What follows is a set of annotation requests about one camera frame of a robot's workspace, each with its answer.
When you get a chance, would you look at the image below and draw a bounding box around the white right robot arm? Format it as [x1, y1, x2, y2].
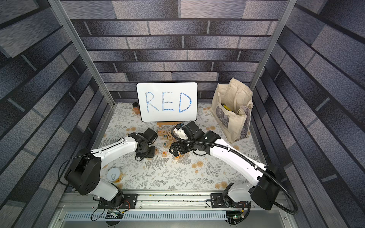
[170, 121, 280, 211]

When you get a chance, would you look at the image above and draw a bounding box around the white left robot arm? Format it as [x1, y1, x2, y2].
[64, 128, 158, 201]

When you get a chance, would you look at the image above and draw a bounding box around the wooden whiteboard stand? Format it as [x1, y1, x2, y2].
[157, 122, 182, 127]

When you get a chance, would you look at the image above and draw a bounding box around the small brown spice jar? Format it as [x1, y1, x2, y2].
[132, 102, 140, 115]

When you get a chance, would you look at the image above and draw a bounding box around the beige canvas tote bag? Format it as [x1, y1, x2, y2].
[211, 78, 254, 143]

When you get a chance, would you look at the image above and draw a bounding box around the whiteboard with RED writing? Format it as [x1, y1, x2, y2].
[136, 82, 198, 123]

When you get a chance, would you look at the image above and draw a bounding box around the aluminium rail base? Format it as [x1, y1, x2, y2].
[54, 189, 297, 228]

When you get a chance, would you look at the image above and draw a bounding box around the black corrugated cable conduit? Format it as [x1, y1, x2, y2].
[170, 125, 299, 215]

